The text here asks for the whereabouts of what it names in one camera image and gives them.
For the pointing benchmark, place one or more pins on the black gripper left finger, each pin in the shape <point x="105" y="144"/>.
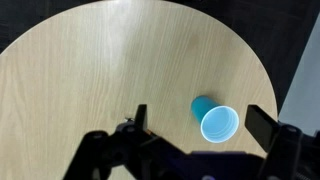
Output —
<point x="141" y="117"/>

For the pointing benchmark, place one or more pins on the round wooden table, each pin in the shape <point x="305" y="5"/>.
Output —
<point x="90" y="67"/>

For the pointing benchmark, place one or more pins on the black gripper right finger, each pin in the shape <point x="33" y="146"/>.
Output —
<point x="262" y="127"/>

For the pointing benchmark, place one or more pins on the blue plastic cup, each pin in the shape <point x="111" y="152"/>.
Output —
<point x="218" y="123"/>

